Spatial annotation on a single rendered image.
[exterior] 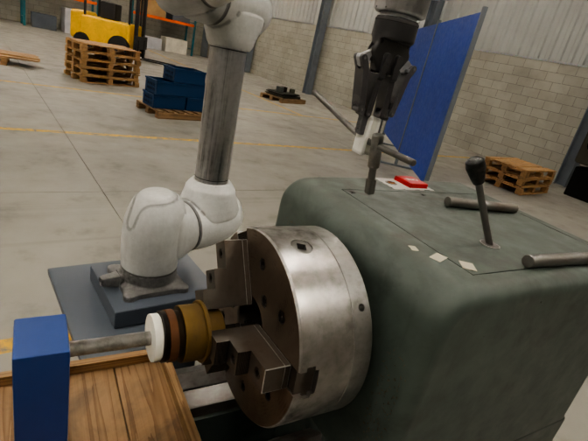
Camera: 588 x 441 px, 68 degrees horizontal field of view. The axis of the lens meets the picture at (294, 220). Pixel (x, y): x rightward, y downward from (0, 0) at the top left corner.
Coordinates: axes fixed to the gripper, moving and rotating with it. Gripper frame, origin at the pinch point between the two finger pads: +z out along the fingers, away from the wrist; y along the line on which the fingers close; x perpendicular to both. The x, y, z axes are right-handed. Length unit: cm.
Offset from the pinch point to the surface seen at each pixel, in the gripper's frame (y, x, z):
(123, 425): 41, 9, 49
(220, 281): 28.8, 9.5, 23.1
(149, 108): -114, -682, 127
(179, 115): -158, -657, 129
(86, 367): 46, -5, 48
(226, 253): 27.5, 7.1, 19.6
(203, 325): 32.7, 14.8, 26.9
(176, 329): 36.5, 14.5, 27.1
